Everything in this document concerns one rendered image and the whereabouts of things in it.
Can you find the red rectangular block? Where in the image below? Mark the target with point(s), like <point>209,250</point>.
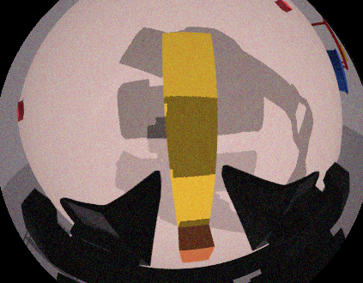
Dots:
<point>20,111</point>

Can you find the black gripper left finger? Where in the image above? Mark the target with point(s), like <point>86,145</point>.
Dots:
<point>131,219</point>

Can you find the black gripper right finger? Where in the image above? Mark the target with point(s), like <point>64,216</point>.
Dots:
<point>261,204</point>

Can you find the red cube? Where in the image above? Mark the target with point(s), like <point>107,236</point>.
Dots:
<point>283,5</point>

